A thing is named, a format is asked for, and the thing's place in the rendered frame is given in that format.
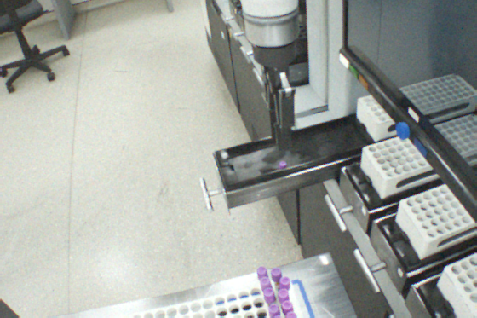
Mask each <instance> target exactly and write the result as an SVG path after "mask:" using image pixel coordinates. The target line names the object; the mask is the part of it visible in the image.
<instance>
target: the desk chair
mask: <svg viewBox="0 0 477 318"><path fill-rule="evenodd" d="M48 11H49V10H45V11H43V6H42V5H41V4H40V3H39V1H38V0H0V36H1V35H3V34H4V33H6V32H8V33H11V32H13V31H15V34H16V36H17V38H18V42H19V44H20V46H21V51H22V53H23V55H24V56H25V59H24V60H20V61H13V62H10V63H7V64H3V65H1V66H0V69H1V70H2V71H1V72H0V76H1V77H3V78H5V77H6V76H7V74H8V73H9V72H8V70H7V69H9V68H16V67H19V69H17V70H16V72H14V74H13V75H12V76H11V77H10V78H9V79H8V80H7V82H6V83H5V84H6V86H7V87H6V88H7V90H8V92H9V93H10V92H11V91H14V86H13V85H12V83H13V82H14V81H15V80H16V79H17V78H18V77H19V76H20V75H21V74H22V73H24V72H25V71H27V70H28V68H30V67H31V66H32V67H34V68H35V67H36V68H37V69H39V70H40V71H43V72H49V73H48V74H47V78H48V81H52V79H53V80H55V75H54V73H53V72H51V68H49V67H48V66H46V65H45V64H43V63H42V62H40V61H41V60H43V59H46V58H47V57H50V56H51V55H55V54H57V53H59V52H61V51H62V52H63V55H64V56H66V55H69V54H70V53H69V50H68V49H67V48H66V46H65V45H63V46H60V47H57V48H54V49H50V50H48V51H45V52H43V53H40V50H39V48H38V46H37V45H36V44H35V45H34V46H33V49H32V50H31V49H30V45H28V42H27V41H26V37H25V36H24V34H23V31H22V29H23V28H22V27H24V26H26V25H27V23H29V22H31V21H33V20H36V19H38V18H40V17H41V16H42V15H43V13H45V12H48Z"/></svg>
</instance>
